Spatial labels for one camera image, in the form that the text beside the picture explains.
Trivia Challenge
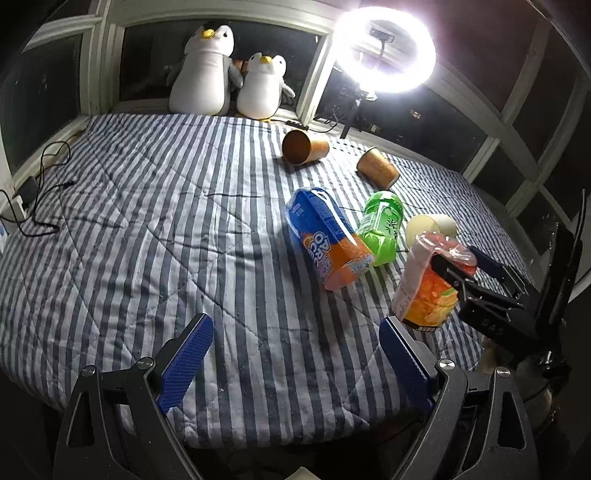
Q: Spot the orange label plastic cup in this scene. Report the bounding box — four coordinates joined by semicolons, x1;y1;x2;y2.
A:
392;231;477;332

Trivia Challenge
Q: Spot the white power strip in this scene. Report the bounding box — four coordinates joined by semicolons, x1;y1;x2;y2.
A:
1;195;28;223

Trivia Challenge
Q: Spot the black tripod stand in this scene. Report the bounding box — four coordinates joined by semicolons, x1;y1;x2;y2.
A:
339;88;377;140

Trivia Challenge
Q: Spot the blue orange bottle cup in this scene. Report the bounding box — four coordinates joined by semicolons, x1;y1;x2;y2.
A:
286;187;375;291

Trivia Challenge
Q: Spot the phone clamp holder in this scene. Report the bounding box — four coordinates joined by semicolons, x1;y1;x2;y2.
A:
370;27;396;44

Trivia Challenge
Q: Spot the brown paper cup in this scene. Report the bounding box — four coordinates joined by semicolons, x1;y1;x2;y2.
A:
281;130;329;165

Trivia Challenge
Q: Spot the green plastic bottle cup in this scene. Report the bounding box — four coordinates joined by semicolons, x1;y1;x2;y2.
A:
356;191;404;266

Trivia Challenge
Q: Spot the orange glitter paper cup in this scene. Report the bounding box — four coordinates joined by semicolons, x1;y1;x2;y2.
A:
356;147;400;190

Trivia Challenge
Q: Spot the ring light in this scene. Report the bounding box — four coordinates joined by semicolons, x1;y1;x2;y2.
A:
334;6;437;94

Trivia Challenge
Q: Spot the black cable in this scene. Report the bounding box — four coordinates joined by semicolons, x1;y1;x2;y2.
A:
0;140;77;239

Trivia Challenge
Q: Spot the large penguin plush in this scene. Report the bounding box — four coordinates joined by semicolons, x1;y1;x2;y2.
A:
168;25;243;116

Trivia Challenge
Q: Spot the blue striped quilt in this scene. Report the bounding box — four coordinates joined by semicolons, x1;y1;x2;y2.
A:
0;112;537;448

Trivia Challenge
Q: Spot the black power strip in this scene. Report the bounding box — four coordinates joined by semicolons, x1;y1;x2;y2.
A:
284;120;308;131

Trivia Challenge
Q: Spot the small penguin plush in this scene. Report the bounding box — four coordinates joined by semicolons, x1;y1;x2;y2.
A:
236;52;296;120

